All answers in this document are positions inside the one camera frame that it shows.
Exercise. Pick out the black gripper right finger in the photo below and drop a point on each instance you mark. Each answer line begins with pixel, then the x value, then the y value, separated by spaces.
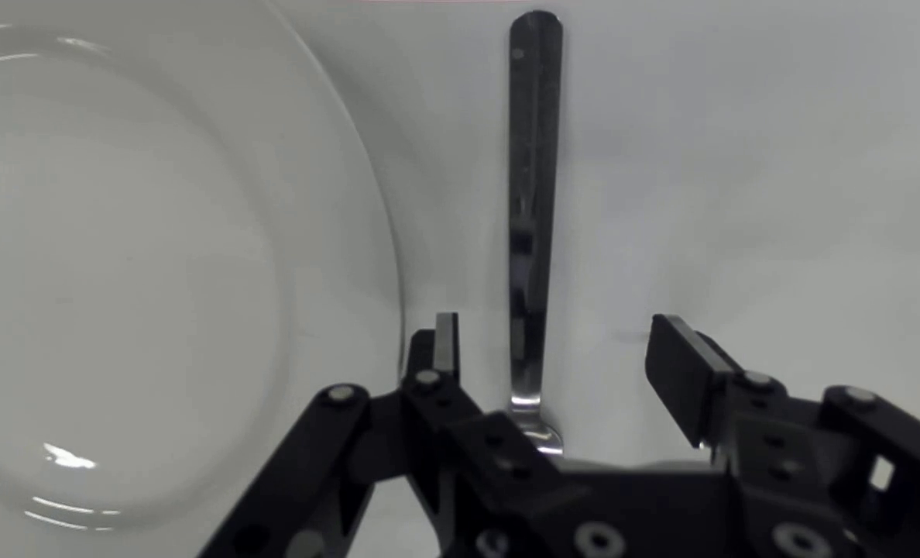
pixel 684 366

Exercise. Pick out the white round plate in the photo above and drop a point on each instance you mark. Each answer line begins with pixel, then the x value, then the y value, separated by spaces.
pixel 189 241

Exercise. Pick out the silver fork black handle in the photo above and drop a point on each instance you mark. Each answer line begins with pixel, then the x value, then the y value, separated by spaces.
pixel 535 126

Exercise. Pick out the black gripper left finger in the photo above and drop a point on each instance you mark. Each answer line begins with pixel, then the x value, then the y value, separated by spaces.
pixel 434 357

